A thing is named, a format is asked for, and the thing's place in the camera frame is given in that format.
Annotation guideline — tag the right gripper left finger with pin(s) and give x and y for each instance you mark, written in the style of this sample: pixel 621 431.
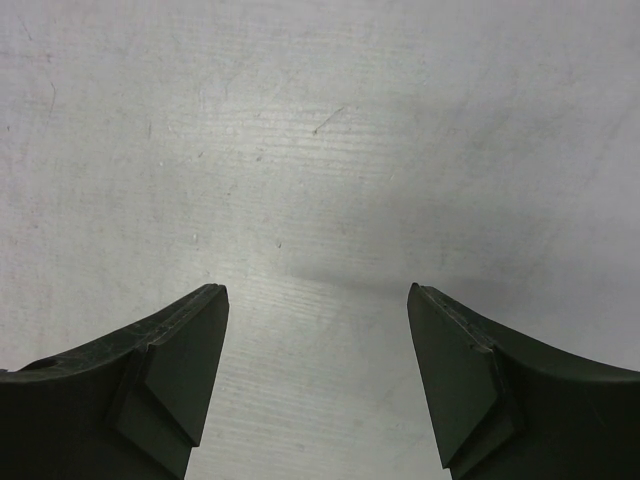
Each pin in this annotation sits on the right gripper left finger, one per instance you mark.
pixel 131 404

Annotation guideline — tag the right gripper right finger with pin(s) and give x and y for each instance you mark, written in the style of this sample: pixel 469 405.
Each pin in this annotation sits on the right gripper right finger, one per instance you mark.
pixel 504 405

